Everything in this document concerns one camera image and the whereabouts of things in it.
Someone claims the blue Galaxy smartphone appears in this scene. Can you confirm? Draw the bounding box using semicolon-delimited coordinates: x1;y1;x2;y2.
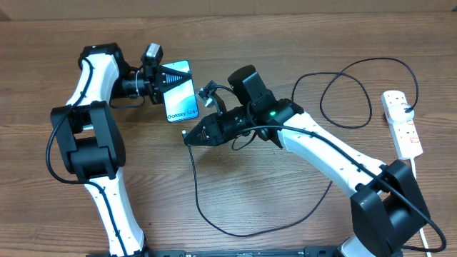
163;60;199;123

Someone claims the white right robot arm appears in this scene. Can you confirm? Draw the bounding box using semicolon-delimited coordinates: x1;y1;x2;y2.
183;65;447;256

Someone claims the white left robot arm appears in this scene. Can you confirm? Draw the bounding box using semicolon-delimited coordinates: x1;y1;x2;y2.
45;43;199;256

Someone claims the white charger plug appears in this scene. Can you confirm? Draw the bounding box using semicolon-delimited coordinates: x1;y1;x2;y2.
386;104;415;124

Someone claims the white power strip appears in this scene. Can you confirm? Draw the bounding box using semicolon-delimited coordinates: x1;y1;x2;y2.
381;90;423;160

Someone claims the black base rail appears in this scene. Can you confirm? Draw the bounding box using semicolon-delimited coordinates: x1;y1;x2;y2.
85;244;404;257

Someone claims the white power strip cord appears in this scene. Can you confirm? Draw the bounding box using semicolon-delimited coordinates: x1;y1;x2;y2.
409;158;433;257

